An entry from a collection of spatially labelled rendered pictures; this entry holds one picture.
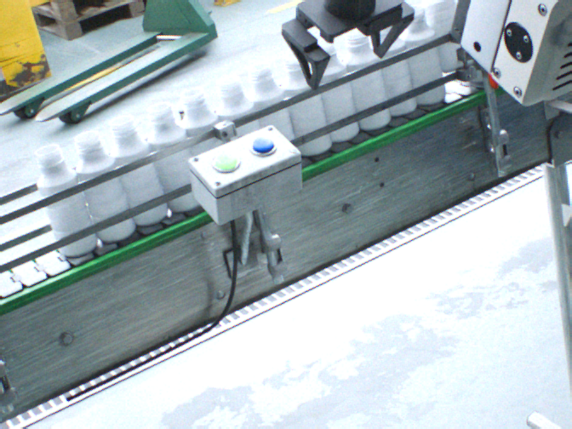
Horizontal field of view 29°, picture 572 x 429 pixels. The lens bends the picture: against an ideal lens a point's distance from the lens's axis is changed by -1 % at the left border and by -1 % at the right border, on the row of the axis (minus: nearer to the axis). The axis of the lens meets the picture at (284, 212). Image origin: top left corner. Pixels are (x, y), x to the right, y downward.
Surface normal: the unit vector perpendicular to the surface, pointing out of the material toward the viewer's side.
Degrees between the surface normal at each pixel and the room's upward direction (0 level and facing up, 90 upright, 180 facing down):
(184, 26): 90
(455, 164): 90
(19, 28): 90
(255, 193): 110
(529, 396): 0
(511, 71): 92
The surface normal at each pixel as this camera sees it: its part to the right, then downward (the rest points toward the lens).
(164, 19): -0.62, 0.45
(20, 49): 0.49, 0.29
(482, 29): -0.84, 0.38
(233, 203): 0.53, 0.56
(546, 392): -0.22, -0.88
